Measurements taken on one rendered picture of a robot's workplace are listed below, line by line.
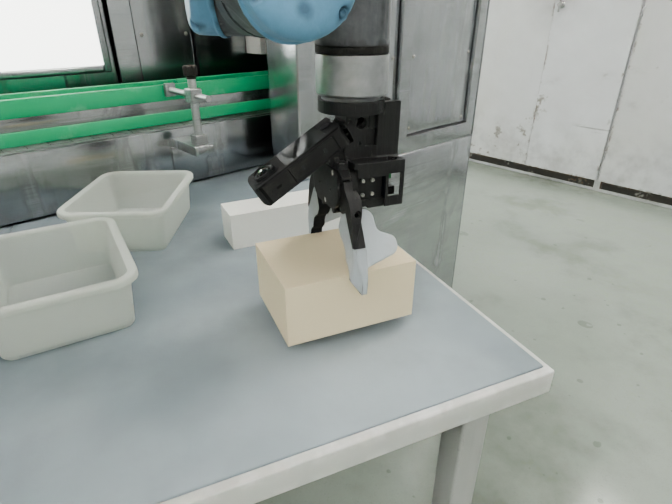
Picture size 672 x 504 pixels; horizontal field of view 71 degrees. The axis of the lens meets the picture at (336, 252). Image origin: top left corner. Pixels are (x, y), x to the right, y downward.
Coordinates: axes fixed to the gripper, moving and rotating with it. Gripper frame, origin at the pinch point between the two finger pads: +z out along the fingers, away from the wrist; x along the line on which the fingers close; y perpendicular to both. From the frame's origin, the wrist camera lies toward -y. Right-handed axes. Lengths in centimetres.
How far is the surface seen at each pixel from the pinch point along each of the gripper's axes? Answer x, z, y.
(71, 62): 73, -18, -29
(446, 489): -14.2, 29.1, 10.8
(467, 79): 74, -11, 76
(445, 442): -12.7, 21.8, 10.7
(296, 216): 24.1, 3.0, 3.7
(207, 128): 62, -5, -4
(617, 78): 167, 6, 266
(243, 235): 23.6, 4.6, -5.7
